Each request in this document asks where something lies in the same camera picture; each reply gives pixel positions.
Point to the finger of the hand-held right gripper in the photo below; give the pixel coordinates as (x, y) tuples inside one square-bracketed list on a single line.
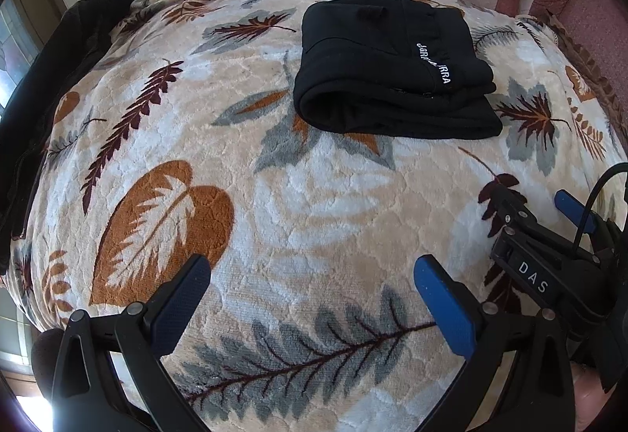
[(512, 211), (574, 211)]

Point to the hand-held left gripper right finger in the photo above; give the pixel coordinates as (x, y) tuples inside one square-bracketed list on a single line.
[(449, 314)]

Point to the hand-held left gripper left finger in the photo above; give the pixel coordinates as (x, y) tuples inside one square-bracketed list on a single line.
[(181, 309)]

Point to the black pants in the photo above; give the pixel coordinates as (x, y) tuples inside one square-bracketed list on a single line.
[(368, 69)]

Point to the leaf-print fleece blanket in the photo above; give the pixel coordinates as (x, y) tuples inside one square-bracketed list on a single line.
[(294, 226)]

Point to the black zippered garment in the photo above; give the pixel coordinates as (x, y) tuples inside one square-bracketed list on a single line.
[(44, 93)]

